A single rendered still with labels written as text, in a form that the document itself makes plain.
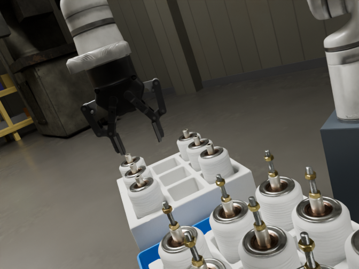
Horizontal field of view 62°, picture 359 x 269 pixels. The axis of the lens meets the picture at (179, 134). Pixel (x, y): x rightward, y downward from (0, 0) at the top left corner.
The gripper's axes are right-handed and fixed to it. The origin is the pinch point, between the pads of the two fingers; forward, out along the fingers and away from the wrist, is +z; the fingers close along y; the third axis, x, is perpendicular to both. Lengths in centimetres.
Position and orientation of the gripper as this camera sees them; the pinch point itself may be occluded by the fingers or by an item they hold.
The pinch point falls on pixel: (139, 140)
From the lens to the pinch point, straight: 52.9
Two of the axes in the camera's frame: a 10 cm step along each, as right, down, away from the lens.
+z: 3.2, 9.0, 3.0
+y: -9.4, 3.4, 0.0
